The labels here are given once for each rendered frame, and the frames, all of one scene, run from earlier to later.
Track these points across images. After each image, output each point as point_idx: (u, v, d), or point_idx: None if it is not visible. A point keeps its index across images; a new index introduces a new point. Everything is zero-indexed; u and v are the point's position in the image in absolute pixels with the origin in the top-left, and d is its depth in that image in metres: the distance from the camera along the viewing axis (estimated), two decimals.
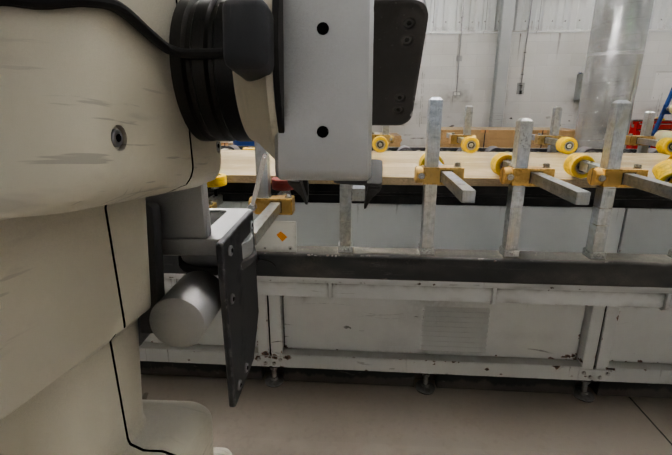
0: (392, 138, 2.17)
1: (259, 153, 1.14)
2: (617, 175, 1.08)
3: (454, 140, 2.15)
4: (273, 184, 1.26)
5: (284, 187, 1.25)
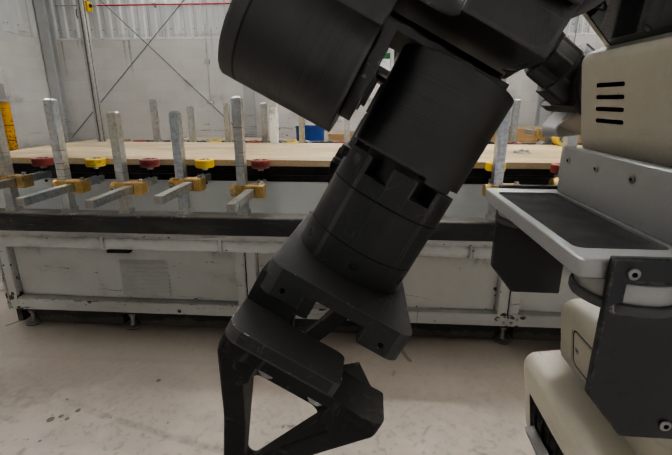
0: None
1: (571, 142, 1.42)
2: None
3: None
4: (557, 169, 1.55)
5: None
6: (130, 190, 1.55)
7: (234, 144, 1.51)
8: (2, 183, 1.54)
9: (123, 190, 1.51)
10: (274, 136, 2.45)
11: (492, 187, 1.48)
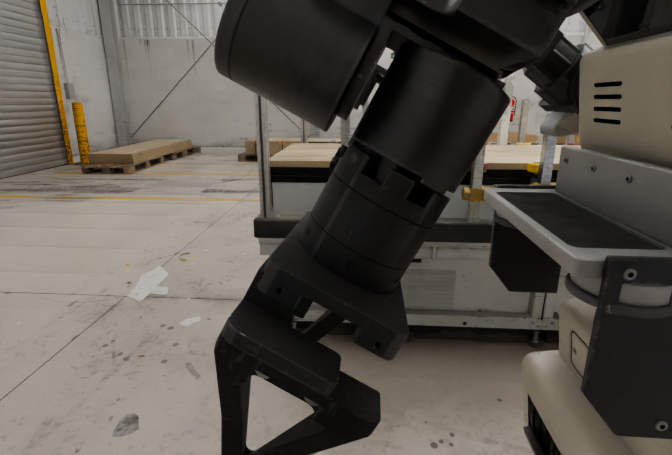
0: None
1: None
2: None
3: None
4: None
5: None
6: None
7: None
8: None
9: None
10: (504, 138, 2.34)
11: None
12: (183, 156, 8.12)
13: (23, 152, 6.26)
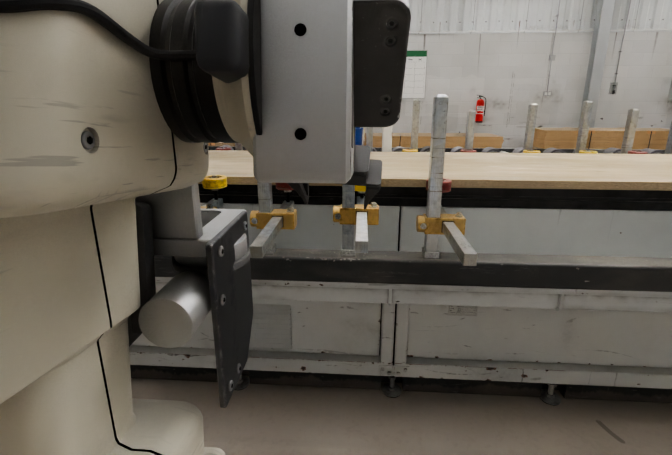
0: None
1: None
2: None
3: None
4: None
5: None
6: (281, 224, 1.14)
7: (431, 161, 1.09)
8: None
9: (277, 225, 1.09)
10: (387, 144, 2.03)
11: None
12: None
13: None
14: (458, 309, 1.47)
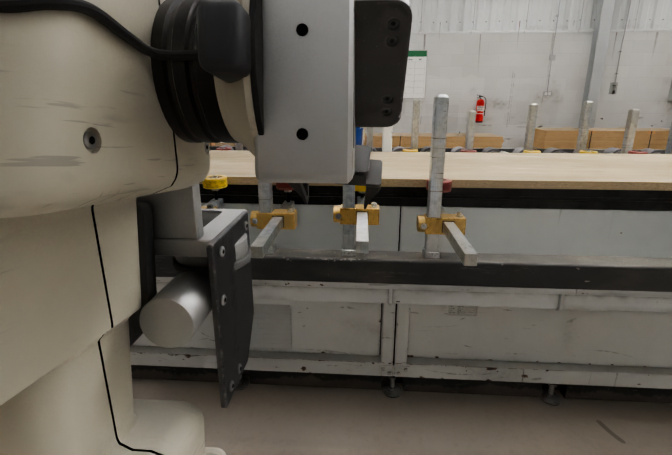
0: None
1: None
2: None
3: None
4: None
5: None
6: (281, 224, 1.13)
7: (431, 161, 1.09)
8: None
9: (278, 225, 1.09)
10: (388, 144, 2.03)
11: None
12: None
13: None
14: (458, 309, 1.47)
